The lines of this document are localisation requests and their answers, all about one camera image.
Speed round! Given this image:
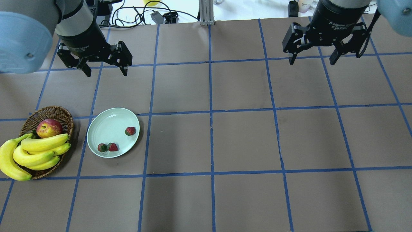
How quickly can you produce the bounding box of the aluminium frame post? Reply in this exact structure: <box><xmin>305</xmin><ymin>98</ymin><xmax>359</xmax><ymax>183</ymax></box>
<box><xmin>199</xmin><ymin>0</ymin><xmax>215</xmax><ymax>25</ymax></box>

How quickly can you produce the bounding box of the red apple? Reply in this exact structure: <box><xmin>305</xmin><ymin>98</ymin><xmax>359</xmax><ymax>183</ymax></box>
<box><xmin>36</xmin><ymin>119</ymin><xmax>63</xmax><ymax>138</ymax></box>

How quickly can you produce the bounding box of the brown wicker basket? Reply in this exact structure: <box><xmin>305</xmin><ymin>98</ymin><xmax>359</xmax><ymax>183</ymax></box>
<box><xmin>18</xmin><ymin>105</ymin><xmax>74</xmax><ymax>180</ymax></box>

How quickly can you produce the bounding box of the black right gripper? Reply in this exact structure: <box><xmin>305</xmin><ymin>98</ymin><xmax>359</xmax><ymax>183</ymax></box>
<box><xmin>283</xmin><ymin>6</ymin><xmax>368</xmax><ymax>65</ymax></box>

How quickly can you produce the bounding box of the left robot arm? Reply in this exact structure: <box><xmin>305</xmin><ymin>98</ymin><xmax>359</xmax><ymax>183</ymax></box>
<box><xmin>0</xmin><ymin>0</ymin><xmax>133</xmax><ymax>77</ymax></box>

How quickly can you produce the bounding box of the light green round plate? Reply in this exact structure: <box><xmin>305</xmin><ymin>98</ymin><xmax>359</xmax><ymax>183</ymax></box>
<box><xmin>87</xmin><ymin>108</ymin><xmax>140</xmax><ymax>158</ymax></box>

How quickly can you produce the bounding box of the red strawberry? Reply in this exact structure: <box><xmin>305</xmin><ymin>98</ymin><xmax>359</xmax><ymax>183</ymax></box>
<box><xmin>97</xmin><ymin>143</ymin><xmax>107</xmax><ymax>152</ymax></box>
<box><xmin>106</xmin><ymin>143</ymin><xmax>119</xmax><ymax>152</ymax></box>
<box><xmin>125</xmin><ymin>126</ymin><xmax>136</xmax><ymax>136</ymax></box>

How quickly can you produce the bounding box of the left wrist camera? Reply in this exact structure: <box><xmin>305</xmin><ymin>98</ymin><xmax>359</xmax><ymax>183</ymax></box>
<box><xmin>85</xmin><ymin>0</ymin><xmax>122</xmax><ymax>16</ymax></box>

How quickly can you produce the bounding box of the yellow banana bunch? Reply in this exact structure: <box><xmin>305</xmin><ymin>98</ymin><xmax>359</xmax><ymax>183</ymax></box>
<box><xmin>0</xmin><ymin>133</ymin><xmax>71</xmax><ymax>181</ymax></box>

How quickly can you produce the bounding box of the paper cup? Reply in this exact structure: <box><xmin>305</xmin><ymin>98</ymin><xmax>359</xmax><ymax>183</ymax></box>
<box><xmin>298</xmin><ymin>0</ymin><xmax>313</xmax><ymax>13</ymax></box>

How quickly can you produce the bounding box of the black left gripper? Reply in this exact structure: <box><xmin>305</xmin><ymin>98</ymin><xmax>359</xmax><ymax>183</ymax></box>
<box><xmin>56</xmin><ymin>41</ymin><xmax>133</xmax><ymax>77</ymax></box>

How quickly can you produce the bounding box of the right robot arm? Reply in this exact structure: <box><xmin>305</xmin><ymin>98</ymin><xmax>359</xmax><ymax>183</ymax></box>
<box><xmin>282</xmin><ymin>0</ymin><xmax>412</xmax><ymax>65</ymax></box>

